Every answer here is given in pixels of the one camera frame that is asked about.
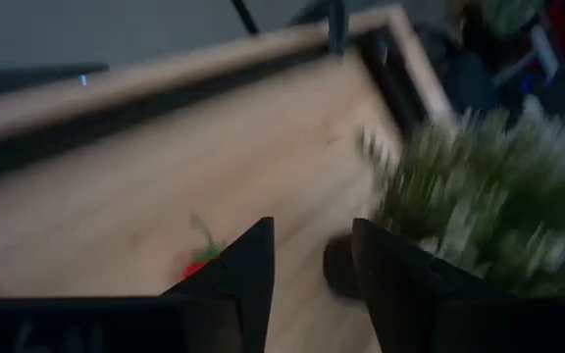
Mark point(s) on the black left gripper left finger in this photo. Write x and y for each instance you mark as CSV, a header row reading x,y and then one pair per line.
x,y
248,274

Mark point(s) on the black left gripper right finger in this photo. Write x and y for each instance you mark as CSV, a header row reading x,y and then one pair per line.
x,y
395,274

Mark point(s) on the dark plant pot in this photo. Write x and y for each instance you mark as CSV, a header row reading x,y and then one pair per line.
x,y
339,267

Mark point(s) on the green artificial bush plant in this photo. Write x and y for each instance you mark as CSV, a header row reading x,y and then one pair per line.
x,y
488,206

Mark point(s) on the wooden table rim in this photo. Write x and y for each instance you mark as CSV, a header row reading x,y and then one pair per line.
x,y
165,73

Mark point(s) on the thin black frame post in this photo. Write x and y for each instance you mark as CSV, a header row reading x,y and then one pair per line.
x,y
244,17

